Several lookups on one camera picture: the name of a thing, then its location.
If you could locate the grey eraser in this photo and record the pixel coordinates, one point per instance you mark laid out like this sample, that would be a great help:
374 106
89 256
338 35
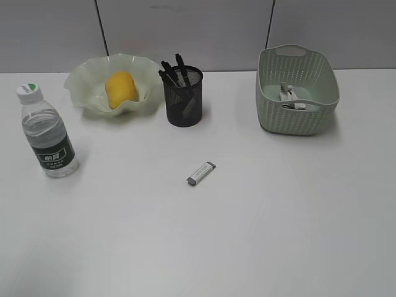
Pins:
188 109
200 173

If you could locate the black marker pen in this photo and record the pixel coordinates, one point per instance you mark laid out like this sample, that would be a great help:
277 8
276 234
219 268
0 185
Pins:
167 80
171 73

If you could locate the black marker pen slanted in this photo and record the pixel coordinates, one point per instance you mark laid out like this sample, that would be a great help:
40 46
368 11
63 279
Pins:
183 69

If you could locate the yellow mango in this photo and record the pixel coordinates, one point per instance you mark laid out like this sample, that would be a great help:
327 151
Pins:
120 87

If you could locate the white waste paper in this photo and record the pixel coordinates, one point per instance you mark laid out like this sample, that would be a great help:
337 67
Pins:
287 94

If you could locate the clear water bottle green label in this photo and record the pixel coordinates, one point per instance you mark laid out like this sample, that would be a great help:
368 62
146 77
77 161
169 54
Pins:
46 133

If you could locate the black mesh pen holder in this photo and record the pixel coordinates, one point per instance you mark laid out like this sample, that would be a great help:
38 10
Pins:
176 98

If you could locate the pale green ruffled plate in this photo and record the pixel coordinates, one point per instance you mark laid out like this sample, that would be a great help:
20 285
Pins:
86 83

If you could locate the pale green woven basket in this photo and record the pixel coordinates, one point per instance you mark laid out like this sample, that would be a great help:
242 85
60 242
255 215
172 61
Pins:
313 81

